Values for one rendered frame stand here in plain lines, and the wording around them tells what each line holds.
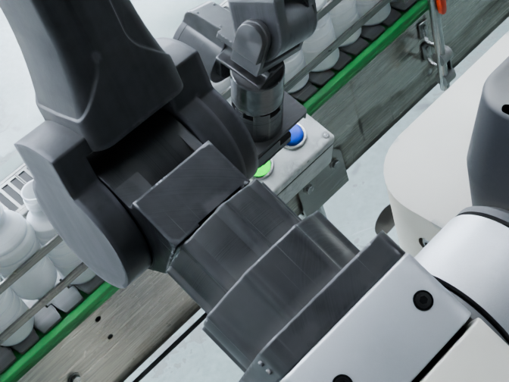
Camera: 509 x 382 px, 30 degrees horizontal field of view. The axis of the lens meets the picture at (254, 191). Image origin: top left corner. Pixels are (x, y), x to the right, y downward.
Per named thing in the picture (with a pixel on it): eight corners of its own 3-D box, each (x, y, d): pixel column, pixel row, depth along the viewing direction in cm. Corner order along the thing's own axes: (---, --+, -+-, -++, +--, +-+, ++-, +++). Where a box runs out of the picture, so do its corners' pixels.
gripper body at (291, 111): (205, 139, 108) (202, 104, 102) (267, 86, 112) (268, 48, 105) (245, 174, 106) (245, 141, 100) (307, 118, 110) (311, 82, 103)
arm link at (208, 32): (267, 35, 90) (317, 6, 96) (176, -27, 94) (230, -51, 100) (236, 127, 99) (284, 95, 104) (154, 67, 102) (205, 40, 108)
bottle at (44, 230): (79, 294, 126) (29, 215, 114) (53, 273, 129) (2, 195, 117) (112, 264, 128) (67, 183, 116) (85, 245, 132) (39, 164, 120)
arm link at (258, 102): (260, 95, 95) (296, 59, 97) (209, 59, 97) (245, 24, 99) (260, 130, 102) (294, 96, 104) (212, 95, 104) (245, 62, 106)
